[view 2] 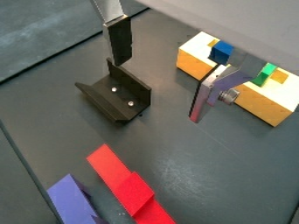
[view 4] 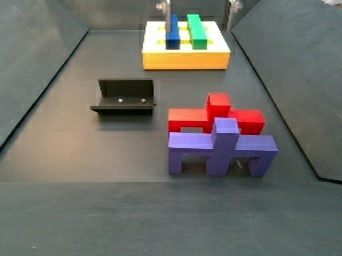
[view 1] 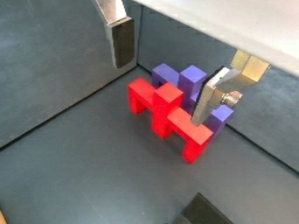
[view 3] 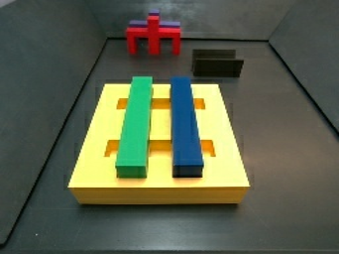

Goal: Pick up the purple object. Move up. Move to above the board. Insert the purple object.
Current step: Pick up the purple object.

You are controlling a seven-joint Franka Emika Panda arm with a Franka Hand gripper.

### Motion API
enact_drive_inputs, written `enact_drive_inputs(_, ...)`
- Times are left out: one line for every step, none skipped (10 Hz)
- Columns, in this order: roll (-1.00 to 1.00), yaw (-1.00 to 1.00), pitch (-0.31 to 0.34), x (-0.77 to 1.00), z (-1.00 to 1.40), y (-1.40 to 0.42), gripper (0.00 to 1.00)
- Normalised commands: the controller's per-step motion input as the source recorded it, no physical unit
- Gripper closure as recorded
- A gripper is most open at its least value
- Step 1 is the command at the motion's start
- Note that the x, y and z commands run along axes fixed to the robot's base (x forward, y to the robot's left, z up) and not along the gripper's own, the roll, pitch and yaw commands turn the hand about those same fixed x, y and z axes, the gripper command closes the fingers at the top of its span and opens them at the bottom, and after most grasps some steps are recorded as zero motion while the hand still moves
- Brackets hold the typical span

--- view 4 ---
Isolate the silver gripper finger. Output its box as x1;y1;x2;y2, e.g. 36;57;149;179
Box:
227;0;243;30
157;0;171;32

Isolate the purple three-legged block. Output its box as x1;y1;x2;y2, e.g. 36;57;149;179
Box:
169;118;278;177

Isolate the yellow slotted board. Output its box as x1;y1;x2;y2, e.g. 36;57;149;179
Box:
142;21;231;70

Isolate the blue bar block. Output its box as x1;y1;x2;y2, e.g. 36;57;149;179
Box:
166;14;181;50

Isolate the green bar block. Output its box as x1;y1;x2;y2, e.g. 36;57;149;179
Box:
187;14;207;50

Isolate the red three-legged block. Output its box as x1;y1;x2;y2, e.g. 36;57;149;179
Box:
169;92;266;135

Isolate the black angle bracket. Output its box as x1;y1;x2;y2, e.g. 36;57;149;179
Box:
91;78;155;113

